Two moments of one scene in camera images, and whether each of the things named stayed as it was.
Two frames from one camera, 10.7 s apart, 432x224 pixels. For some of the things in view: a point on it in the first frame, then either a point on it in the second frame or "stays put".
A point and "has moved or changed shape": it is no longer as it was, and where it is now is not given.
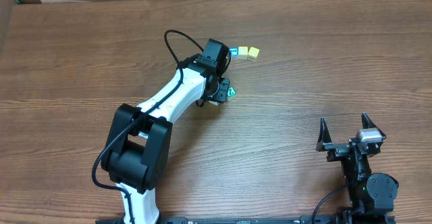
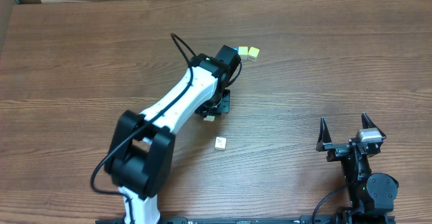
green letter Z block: (231, 94) → (210, 118)
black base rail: (333, 218) stays put
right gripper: (323, 142) stays put
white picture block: (214, 102) has moved or changed shape
